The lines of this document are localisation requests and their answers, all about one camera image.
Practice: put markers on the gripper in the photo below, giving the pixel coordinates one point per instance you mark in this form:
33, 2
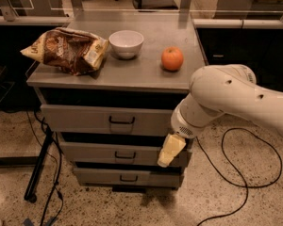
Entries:
183, 126

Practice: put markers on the grey top drawer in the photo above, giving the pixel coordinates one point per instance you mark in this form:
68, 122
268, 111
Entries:
108, 120

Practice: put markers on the grey drawer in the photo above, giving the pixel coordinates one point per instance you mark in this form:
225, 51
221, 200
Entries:
120, 177
111, 153
108, 120

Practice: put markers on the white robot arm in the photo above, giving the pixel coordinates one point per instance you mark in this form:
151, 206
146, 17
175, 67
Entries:
217, 90

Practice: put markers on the grey metal drawer cabinet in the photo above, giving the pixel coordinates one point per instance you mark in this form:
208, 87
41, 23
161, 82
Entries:
140, 82

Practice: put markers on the grey bottom drawer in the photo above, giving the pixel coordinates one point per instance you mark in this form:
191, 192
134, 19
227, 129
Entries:
120, 177

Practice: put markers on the grey middle drawer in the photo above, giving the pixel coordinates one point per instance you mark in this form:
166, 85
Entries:
111, 153

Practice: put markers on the orange fruit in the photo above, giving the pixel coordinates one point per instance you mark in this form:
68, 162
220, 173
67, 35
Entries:
172, 58

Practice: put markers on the white ceramic bowl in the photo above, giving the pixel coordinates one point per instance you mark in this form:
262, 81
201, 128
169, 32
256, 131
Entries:
126, 43

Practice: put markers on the black stand leg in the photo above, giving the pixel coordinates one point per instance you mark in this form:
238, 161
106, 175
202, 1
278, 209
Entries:
30, 195

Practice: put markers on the brown yellow chip bag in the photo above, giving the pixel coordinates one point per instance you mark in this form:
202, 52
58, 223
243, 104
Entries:
74, 51

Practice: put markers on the white counter rail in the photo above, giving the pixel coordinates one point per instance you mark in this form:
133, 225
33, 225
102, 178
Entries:
202, 23

